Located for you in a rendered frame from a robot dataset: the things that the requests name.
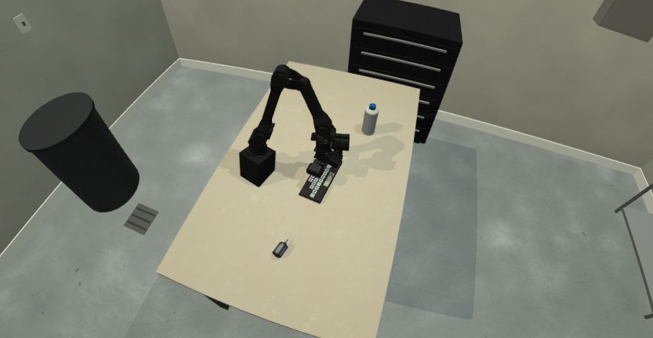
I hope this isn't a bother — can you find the dark grey keyboard case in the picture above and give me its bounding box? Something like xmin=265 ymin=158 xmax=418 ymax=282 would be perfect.
xmin=299 ymin=161 xmax=342 ymax=203

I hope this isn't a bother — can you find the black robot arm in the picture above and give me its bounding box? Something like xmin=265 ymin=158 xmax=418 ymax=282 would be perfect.
xmin=248 ymin=65 xmax=349 ymax=168

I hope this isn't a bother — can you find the grey bottle with blue cap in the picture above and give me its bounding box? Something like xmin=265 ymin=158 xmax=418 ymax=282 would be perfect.
xmin=362 ymin=103 xmax=379 ymax=136

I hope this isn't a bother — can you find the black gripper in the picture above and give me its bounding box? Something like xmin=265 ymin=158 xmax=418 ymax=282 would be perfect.
xmin=306 ymin=142 xmax=333 ymax=178

